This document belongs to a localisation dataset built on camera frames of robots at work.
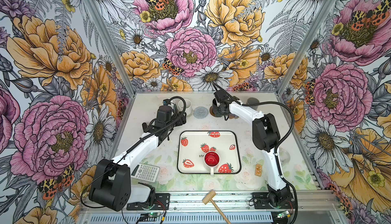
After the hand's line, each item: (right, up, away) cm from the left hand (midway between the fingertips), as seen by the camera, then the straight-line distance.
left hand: (181, 118), depth 87 cm
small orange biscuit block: (+42, -27, -4) cm, 50 cm away
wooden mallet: (+15, -37, -13) cm, 42 cm away
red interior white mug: (+17, -22, -1) cm, 28 cm away
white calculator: (-18, -28, -5) cm, 34 cm away
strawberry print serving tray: (+7, -17, +7) cm, 19 cm away
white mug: (+3, +5, +16) cm, 17 cm away
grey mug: (+46, +11, +15) cm, 49 cm away
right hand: (+24, +1, +15) cm, 29 cm away
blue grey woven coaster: (+11, +3, +21) cm, 24 cm away
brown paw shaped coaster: (+26, +2, -12) cm, 29 cm away
